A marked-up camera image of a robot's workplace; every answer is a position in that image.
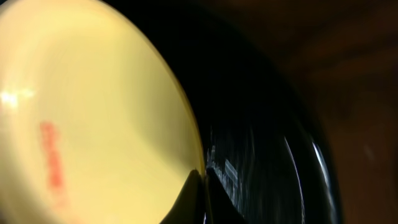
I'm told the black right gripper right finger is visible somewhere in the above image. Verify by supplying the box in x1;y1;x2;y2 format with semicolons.
205;168;246;224

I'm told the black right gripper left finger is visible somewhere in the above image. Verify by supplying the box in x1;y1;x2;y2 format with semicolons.
160;170;205;224

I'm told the yellow plate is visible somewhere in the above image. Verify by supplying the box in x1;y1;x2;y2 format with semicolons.
1;0;204;224

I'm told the round black tray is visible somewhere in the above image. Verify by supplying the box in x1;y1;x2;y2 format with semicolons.
111;1;343;223

